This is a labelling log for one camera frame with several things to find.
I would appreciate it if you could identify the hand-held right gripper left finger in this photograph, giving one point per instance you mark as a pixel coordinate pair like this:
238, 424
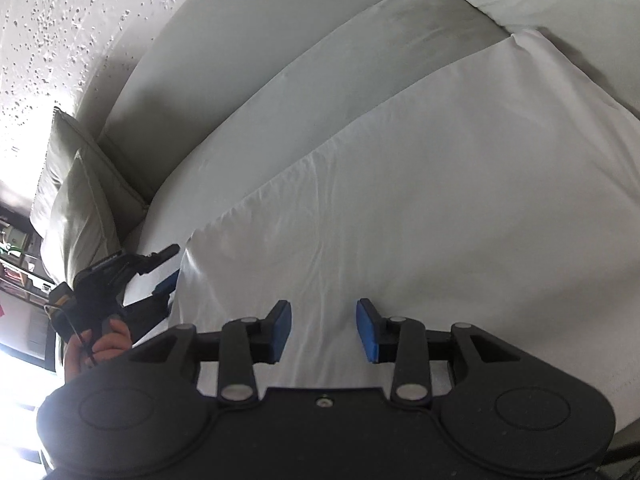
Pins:
280, 332

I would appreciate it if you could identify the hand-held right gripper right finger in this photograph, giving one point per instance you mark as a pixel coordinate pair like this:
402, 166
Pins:
367, 332

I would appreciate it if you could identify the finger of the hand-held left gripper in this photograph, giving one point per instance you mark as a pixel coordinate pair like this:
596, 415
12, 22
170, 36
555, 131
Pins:
162, 287
160, 255

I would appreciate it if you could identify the light grey garment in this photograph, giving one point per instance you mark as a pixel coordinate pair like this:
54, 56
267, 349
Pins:
425, 185

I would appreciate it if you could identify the person's left hand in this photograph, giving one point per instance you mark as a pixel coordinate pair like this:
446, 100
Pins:
107, 345

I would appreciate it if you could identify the beige pillow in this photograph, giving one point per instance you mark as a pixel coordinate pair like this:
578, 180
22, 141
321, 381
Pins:
85, 220
55, 170

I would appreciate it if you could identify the cluttered shelf unit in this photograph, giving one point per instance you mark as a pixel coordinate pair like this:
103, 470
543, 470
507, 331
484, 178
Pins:
20, 270

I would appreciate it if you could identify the grey sofa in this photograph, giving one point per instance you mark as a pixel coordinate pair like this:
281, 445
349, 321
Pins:
300, 60

